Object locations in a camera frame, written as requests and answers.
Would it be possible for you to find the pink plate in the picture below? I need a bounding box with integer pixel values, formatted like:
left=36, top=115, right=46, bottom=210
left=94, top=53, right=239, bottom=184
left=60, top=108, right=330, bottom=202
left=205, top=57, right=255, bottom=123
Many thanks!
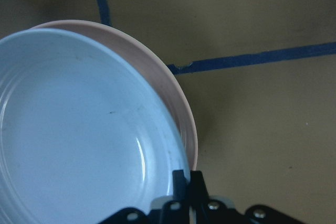
left=33, top=20, right=198, bottom=170

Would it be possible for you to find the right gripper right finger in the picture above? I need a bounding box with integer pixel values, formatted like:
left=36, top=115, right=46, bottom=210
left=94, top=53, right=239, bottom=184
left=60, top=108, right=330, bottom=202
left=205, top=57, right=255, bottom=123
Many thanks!
left=189, top=171, right=235, bottom=223

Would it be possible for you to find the blue plate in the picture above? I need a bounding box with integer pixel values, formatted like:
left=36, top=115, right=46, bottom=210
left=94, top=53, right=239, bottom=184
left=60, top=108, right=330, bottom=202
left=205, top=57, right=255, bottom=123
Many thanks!
left=1, top=29, right=189, bottom=223

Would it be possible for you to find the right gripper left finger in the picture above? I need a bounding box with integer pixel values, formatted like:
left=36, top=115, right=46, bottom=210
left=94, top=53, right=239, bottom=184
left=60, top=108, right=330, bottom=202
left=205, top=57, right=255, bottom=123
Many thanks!
left=159, top=169, right=190, bottom=224

